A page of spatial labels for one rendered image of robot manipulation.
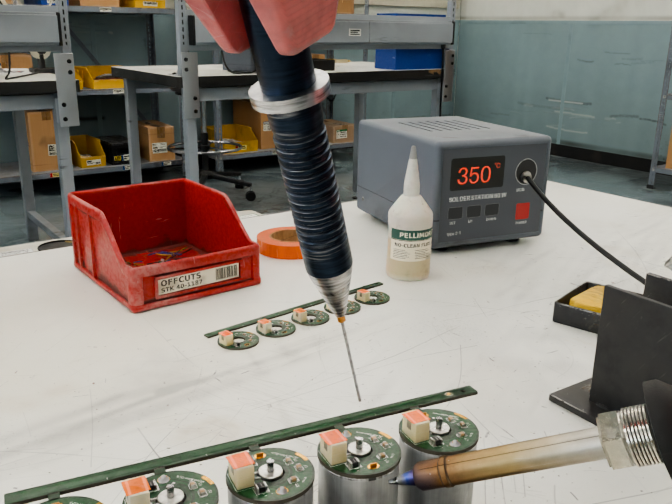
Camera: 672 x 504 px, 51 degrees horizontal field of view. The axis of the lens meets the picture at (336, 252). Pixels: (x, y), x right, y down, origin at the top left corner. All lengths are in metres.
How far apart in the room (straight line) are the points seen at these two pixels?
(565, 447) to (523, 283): 0.37
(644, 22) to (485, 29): 1.42
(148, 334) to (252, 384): 0.09
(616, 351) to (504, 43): 5.80
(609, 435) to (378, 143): 0.51
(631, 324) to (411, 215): 0.21
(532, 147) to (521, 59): 5.39
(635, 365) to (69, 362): 0.30
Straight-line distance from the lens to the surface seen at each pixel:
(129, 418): 0.37
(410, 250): 0.53
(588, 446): 0.19
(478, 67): 6.31
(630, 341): 0.36
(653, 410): 0.18
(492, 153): 0.60
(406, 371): 0.40
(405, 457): 0.23
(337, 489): 0.21
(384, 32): 3.15
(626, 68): 5.47
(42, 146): 4.29
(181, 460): 0.22
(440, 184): 0.58
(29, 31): 2.49
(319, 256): 0.15
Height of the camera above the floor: 0.93
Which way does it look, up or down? 18 degrees down
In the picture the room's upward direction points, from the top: 1 degrees clockwise
